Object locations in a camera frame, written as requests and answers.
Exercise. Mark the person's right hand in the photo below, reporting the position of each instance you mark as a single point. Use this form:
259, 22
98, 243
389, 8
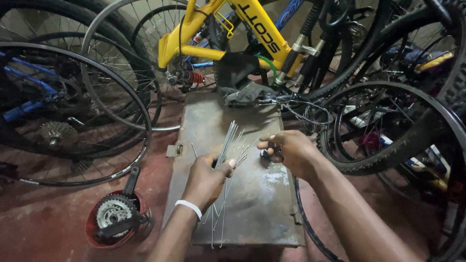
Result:
296, 151

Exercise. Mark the person's left hand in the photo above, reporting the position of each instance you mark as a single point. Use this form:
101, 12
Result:
204, 182

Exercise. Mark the small dark metal part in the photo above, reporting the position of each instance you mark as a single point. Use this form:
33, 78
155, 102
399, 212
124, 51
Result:
264, 154

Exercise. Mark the bundle of metal spokes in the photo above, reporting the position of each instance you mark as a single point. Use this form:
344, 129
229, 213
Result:
227, 140

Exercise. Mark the rusty grey metal box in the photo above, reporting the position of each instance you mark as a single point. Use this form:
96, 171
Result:
255, 193

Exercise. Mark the bare black wheel rim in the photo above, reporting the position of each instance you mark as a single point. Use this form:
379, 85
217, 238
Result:
302, 214

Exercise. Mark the silver rim spoked wheel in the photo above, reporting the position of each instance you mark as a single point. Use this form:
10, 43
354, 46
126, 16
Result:
165, 128

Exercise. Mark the knobby tyre bicycle wheel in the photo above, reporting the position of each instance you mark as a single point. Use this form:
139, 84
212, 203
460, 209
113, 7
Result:
364, 164

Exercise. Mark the grey work glove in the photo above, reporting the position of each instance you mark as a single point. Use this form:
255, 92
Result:
247, 94

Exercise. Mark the black silver suspension fork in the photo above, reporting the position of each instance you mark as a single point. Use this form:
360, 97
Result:
291, 58

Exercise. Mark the black cloth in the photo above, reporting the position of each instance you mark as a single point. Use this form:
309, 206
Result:
235, 69

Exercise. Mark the red coil shock absorber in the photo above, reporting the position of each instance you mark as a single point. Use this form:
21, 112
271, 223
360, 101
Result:
196, 77

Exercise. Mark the red bowl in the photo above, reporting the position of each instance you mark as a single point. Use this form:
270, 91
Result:
91, 225

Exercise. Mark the yellow bottle cage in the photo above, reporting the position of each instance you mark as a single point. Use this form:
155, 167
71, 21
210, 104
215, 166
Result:
225, 22

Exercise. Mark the silver wheel cassette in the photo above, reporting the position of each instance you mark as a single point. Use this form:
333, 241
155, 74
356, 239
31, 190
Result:
58, 131

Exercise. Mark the large knobby tyre wheel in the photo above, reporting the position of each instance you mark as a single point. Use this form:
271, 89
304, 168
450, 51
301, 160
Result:
457, 83

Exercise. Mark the black rim spoked wheel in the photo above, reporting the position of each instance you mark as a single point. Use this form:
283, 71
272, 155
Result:
29, 181

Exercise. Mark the black tyre bicycle wheel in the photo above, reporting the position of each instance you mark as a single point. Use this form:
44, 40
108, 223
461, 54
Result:
72, 11

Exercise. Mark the white blue bicycle frame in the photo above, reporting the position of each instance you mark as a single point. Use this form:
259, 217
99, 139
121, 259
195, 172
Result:
435, 156

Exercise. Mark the yellow blue bicycle frame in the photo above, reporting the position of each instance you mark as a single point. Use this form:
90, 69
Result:
433, 60

